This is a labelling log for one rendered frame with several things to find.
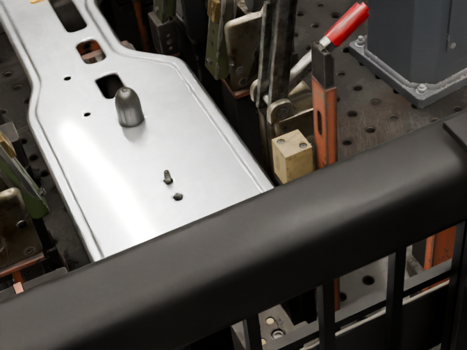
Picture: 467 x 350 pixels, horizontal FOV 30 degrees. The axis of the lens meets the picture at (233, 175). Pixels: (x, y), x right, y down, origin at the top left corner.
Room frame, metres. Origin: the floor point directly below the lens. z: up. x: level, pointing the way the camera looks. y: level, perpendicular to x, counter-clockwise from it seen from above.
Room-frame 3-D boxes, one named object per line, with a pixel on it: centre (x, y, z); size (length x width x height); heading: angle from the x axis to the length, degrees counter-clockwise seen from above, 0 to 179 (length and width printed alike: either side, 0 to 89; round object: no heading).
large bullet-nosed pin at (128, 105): (0.84, 0.12, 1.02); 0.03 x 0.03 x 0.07
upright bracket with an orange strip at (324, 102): (0.67, -0.10, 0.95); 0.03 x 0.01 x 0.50; 19
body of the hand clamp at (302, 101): (0.77, -0.08, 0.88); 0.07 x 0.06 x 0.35; 109
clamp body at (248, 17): (0.95, -0.05, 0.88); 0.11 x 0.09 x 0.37; 109
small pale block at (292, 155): (0.69, -0.07, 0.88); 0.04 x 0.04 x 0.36; 19
